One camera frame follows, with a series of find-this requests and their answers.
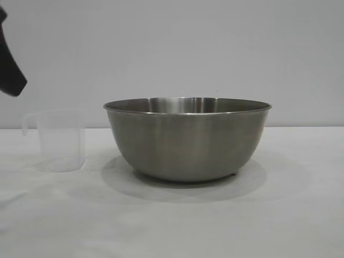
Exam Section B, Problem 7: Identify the stainless steel mixing bowl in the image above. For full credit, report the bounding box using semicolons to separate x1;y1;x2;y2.
103;96;273;182

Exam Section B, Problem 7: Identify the clear plastic measuring cup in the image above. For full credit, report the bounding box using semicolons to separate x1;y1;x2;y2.
23;109;87;173

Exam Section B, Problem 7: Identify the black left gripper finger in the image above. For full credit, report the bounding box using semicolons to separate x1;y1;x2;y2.
0;5;28;98

